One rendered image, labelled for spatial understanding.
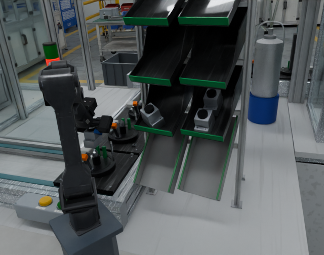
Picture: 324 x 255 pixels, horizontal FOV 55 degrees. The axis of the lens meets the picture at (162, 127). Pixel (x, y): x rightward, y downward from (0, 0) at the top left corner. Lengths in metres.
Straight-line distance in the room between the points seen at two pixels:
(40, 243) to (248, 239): 0.67
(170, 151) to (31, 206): 0.49
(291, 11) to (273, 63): 8.31
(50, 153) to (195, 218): 0.70
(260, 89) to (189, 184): 0.84
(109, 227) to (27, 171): 0.67
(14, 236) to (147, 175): 0.49
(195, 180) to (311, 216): 0.90
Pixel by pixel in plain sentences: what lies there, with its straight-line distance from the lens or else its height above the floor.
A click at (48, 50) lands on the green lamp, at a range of 1.25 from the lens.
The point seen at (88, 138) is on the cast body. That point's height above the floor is 1.11.
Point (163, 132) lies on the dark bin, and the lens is 0.94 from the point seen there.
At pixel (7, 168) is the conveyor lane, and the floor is 0.92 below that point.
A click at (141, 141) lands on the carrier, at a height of 0.97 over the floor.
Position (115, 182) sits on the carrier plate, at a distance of 1.14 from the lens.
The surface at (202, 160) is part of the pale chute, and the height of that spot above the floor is 1.07.
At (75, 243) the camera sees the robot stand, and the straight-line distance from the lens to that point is 0.83.
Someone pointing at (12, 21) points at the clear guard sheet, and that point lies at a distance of 1.38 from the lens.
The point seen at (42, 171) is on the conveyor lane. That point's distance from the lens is 1.40.
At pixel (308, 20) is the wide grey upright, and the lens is 1.99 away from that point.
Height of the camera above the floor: 1.64
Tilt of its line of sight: 27 degrees down
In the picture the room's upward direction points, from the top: 3 degrees counter-clockwise
